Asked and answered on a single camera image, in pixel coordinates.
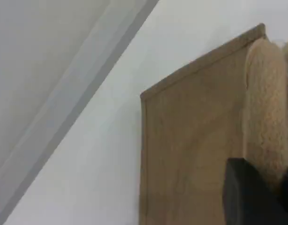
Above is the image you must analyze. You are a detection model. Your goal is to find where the brown jute tote bag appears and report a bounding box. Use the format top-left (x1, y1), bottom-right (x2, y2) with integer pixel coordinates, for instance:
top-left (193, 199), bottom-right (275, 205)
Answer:
top-left (139, 22), bottom-right (288, 225)

